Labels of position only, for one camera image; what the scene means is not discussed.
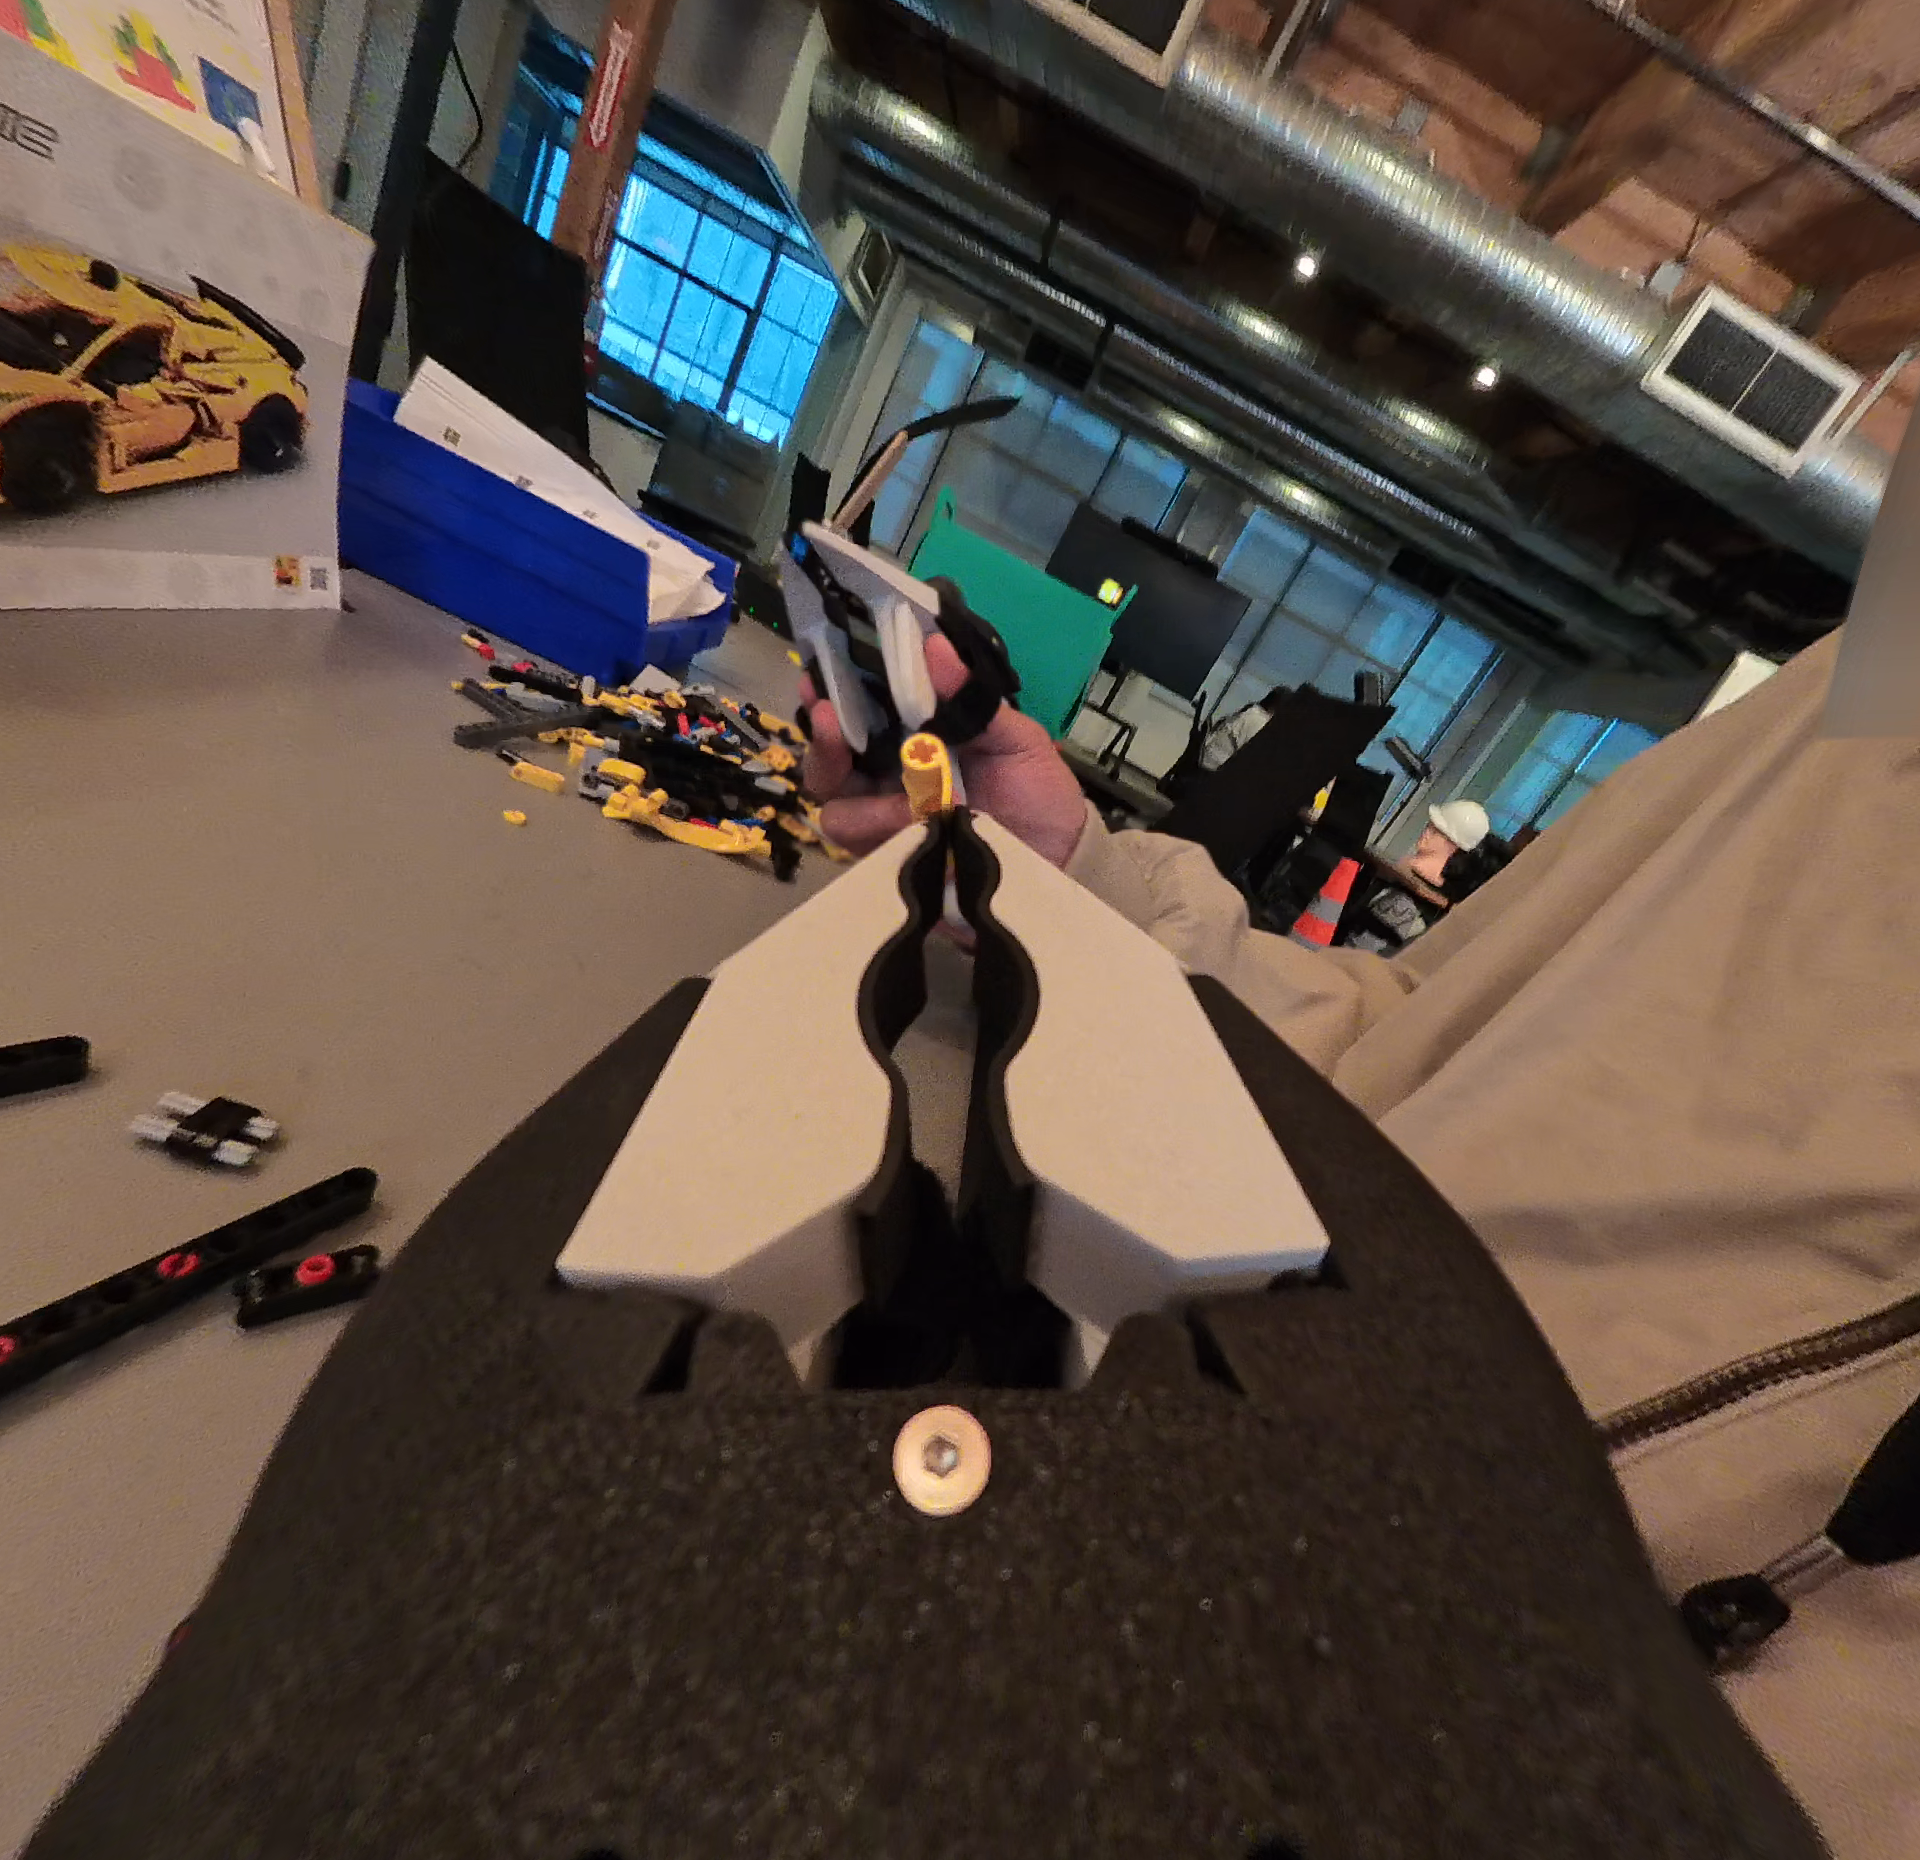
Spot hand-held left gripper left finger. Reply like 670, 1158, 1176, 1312
555, 822, 935, 1385

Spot white booklet yellow car picture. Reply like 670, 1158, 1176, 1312
0, 37, 377, 613

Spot person's beige jacket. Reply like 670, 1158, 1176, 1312
1336, 622, 1920, 1860

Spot pile of toy bricks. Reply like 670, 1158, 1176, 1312
449, 626, 849, 884

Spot yellow beam assembly with pins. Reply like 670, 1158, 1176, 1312
899, 730, 963, 843

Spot wooden desk lamp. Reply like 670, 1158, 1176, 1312
829, 397, 1024, 541

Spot black standing panel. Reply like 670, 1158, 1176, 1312
405, 165, 595, 452

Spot short black brick red pin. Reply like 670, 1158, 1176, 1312
232, 1246, 380, 1330

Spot grey desk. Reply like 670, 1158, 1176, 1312
0, 562, 1112, 1794

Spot person's right hand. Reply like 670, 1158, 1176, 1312
804, 636, 1089, 867

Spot blue plastic bin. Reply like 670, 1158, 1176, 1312
336, 379, 741, 688

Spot grey black axle connector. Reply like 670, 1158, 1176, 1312
126, 1092, 282, 1172

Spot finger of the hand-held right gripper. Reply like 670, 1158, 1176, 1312
782, 553, 885, 758
799, 521, 945, 618

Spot person's right forearm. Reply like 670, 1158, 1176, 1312
1062, 808, 1425, 1079

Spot black beam three red pins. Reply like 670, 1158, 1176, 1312
0, 1167, 380, 1399

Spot wooden post red sign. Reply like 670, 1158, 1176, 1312
554, 0, 689, 264

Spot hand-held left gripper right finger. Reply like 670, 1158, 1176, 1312
958, 813, 1335, 1385

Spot folded white instruction sheets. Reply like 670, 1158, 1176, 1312
394, 357, 731, 624

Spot black jacket zipper pull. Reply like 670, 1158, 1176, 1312
1678, 1431, 1920, 1668

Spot gridded glass window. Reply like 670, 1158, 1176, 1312
599, 172, 843, 449

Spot silver ventilation duct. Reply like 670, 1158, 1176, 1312
810, 31, 1895, 579

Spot black wall screen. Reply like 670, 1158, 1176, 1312
1044, 506, 1255, 699

